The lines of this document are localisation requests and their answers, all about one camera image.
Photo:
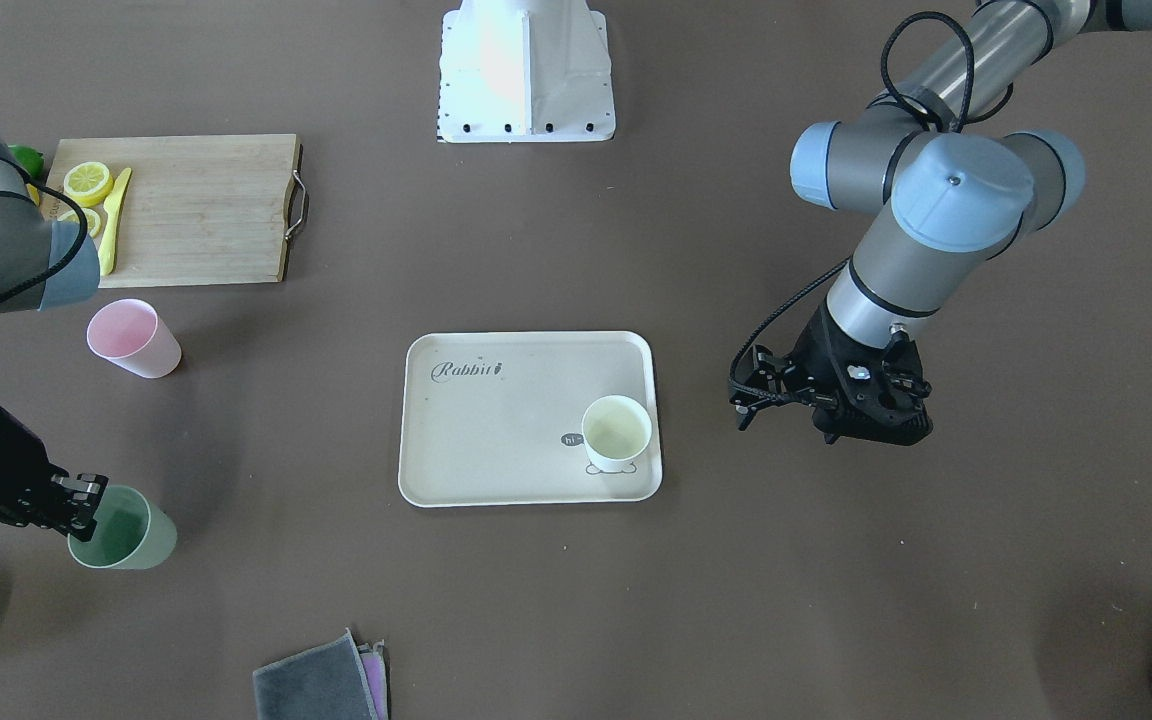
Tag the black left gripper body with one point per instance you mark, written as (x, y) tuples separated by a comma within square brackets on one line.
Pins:
[(815, 345)]

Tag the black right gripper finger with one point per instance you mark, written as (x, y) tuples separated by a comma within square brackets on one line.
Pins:
[(74, 503)]

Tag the green plastic cup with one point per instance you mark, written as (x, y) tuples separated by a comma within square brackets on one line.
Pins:
[(131, 533)]

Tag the pink plastic cup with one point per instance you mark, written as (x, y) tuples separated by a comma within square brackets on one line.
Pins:
[(130, 334)]

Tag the cream plastic cup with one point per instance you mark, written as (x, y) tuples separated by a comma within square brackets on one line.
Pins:
[(616, 430)]

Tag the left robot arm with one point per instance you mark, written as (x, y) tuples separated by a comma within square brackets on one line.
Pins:
[(943, 203)]

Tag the cream rectangular tray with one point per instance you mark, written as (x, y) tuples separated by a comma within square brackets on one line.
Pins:
[(494, 418)]

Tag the yellow plastic knife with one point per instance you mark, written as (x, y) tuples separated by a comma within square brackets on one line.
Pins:
[(112, 206)]

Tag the wooden cutting board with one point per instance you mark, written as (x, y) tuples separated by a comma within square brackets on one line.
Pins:
[(213, 209)]

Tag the grey folded cloth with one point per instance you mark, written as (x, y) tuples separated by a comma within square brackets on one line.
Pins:
[(342, 679)]

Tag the green lime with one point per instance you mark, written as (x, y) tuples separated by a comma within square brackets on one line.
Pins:
[(30, 160)]

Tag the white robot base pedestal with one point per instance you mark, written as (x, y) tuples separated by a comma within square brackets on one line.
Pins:
[(525, 72)]

